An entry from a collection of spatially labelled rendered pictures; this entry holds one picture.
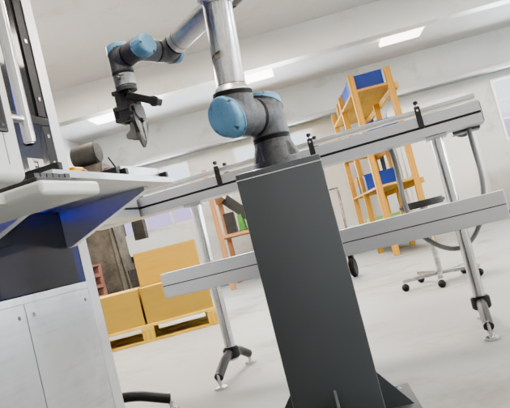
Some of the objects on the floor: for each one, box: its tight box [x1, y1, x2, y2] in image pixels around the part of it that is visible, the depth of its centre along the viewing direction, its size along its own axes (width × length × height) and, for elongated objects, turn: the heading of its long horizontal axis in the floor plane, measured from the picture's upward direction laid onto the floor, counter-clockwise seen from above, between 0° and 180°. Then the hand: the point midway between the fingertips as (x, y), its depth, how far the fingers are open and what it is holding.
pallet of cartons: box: [100, 240, 219, 352], centre depth 553 cm, size 135×103×76 cm
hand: (145, 142), depth 207 cm, fingers closed
